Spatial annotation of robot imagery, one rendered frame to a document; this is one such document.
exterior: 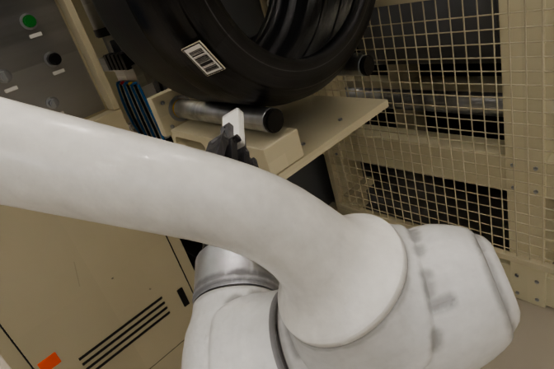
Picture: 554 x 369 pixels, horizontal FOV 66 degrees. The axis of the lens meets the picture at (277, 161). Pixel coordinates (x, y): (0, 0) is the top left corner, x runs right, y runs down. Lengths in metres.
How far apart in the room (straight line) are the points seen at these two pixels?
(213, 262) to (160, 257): 0.99
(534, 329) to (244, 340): 1.25
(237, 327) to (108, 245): 0.99
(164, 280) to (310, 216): 1.22
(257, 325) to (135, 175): 0.18
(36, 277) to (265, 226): 1.10
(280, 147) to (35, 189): 0.57
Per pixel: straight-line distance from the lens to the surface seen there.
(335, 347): 0.29
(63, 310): 1.37
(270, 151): 0.76
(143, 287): 1.43
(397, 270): 0.28
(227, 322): 0.39
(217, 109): 0.87
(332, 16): 1.05
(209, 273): 0.43
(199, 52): 0.67
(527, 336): 1.52
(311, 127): 0.95
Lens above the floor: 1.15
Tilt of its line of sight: 25 degrees down
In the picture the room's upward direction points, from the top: 17 degrees counter-clockwise
